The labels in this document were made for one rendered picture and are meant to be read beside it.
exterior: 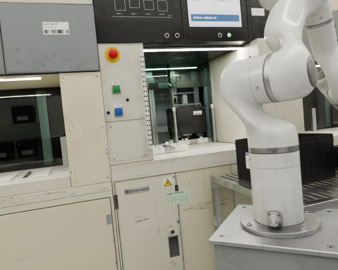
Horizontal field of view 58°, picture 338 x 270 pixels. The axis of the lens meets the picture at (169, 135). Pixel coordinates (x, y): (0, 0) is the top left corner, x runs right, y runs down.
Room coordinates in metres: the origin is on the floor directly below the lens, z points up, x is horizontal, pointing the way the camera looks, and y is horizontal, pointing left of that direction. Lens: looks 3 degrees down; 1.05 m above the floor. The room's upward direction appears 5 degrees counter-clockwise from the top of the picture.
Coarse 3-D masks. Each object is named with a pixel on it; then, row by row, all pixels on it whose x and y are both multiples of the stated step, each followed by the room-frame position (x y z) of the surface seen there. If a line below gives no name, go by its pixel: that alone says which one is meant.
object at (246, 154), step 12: (240, 144) 1.27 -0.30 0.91; (300, 144) 1.09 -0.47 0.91; (312, 144) 1.12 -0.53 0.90; (324, 144) 1.15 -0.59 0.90; (240, 156) 1.27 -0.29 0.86; (300, 156) 1.09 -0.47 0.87; (312, 156) 1.12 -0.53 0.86; (324, 156) 1.15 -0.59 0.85; (240, 168) 1.28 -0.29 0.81; (312, 168) 1.12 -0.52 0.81; (324, 168) 1.15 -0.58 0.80; (312, 180) 1.12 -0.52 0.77
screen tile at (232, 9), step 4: (232, 0) 1.51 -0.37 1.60; (236, 0) 1.52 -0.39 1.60; (216, 4) 1.48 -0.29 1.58; (220, 4) 1.49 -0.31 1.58; (224, 4) 1.50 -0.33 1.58; (228, 4) 1.50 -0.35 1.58; (232, 4) 1.51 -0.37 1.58; (236, 4) 1.52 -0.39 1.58; (216, 8) 1.48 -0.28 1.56; (220, 8) 1.49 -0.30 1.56; (224, 8) 1.50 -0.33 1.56; (228, 8) 1.50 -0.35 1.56; (232, 8) 1.51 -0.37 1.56; (236, 8) 1.52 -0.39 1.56
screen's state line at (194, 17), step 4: (192, 16) 1.44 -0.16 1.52; (196, 16) 1.45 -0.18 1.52; (200, 16) 1.46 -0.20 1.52; (204, 16) 1.46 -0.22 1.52; (208, 16) 1.47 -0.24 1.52; (212, 16) 1.48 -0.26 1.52; (216, 16) 1.48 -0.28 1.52; (220, 16) 1.49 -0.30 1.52; (224, 16) 1.50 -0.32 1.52; (228, 16) 1.50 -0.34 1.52; (232, 16) 1.51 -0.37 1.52; (236, 16) 1.51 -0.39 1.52; (192, 20) 1.44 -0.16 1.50; (196, 20) 1.45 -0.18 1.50; (200, 20) 1.46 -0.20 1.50; (204, 20) 1.46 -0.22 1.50; (208, 20) 1.47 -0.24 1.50; (212, 20) 1.48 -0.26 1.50; (216, 20) 1.48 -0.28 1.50; (220, 20) 1.49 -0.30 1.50; (224, 20) 1.49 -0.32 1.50; (228, 20) 1.50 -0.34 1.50; (232, 20) 1.51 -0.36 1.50; (236, 20) 1.51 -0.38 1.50
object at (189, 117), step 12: (168, 108) 2.04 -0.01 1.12; (180, 108) 1.96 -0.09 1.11; (192, 108) 1.99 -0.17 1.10; (204, 108) 2.02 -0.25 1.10; (168, 120) 2.11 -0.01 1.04; (180, 120) 1.96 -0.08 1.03; (192, 120) 1.99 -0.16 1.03; (204, 120) 2.02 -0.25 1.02; (180, 132) 1.96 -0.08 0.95; (192, 132) 1.99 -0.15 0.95
